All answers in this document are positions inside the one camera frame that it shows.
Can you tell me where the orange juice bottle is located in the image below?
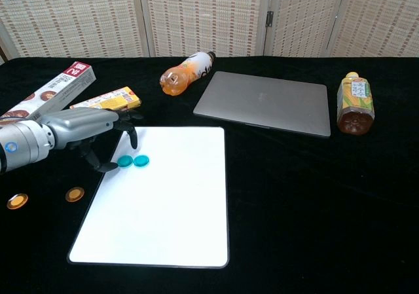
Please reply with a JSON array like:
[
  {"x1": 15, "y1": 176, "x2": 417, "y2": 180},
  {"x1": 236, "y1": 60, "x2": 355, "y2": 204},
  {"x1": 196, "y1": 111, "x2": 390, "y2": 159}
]
[{"x1": 159, "y1": 51, "x2": 217, "y2": 97}]

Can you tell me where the brown tea bottle yellow label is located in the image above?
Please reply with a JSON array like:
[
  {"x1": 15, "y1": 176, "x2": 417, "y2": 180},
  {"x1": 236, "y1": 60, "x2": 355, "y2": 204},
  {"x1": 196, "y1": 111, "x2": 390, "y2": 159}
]
[{"x1": 337, "y1": 71, "x2": 376, "y2": 136}]

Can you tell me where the woven folding screen panel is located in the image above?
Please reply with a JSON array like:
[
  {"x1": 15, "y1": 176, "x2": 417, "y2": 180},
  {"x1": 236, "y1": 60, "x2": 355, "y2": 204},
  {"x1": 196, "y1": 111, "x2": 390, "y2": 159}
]
[
  {"x1": 0, "y1": 0, "x2": 147, "y2": 59},
  {"x1": 327, "y1": 0, "x2": 419, "y2": 58},
  {"x1": 264, "y1": 0, "x2": 347, "y2": 58},
  {"x1": 139, "y1": 0, "x2": 272, "y2": 58}
]

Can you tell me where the grey closed laptop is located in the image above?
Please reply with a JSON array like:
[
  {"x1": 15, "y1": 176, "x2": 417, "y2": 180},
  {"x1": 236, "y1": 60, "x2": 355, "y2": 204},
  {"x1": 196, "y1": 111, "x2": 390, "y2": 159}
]
[{"x1": 192, "y1": 71, "x2": 332, "y2": 139}]

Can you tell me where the black table cloth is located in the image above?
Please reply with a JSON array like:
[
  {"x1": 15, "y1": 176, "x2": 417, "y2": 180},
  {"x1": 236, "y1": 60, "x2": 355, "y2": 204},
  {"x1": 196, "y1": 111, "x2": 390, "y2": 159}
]
[{"x1": 0, "y1": 56, "x2": 419, "y2": 294}]

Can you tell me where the orange round magnet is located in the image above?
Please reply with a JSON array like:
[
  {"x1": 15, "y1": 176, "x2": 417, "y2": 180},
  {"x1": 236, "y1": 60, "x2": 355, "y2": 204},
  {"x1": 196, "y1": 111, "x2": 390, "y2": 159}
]
[
  {"x1": 6, "y1": 193, "x2": 29, "y2": 210},
  {"x1": 64, "y1": 186, "x2": 86, "y2": 204}
]

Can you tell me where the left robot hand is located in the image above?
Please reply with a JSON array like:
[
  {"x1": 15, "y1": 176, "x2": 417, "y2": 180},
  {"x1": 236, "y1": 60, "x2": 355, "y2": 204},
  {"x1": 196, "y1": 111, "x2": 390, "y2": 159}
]
[{"x1": 40, "y1": 107, "x2": 145, "y2": 172}]

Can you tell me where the long grey cookie box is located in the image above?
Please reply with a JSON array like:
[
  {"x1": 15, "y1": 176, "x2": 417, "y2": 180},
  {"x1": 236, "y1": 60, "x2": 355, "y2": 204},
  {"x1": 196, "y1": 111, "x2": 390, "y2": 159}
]
[{"x1": 0, "y1": 61, "x2": 97, "y2": 123}]

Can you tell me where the yellow snack box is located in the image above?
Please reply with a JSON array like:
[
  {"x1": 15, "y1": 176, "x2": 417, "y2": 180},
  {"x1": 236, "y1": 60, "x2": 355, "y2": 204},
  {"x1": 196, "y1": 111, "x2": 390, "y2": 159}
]
[{"x1": 69, "y1": 86, "x2": 142, "y2": 111}]

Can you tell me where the white magnetic board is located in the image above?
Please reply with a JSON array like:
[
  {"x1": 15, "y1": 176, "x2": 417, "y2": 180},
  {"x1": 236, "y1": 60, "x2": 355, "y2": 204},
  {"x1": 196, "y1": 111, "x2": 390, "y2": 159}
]
[{"x1": 66, "y1": 126, "x2": 230, "y2": 270}]

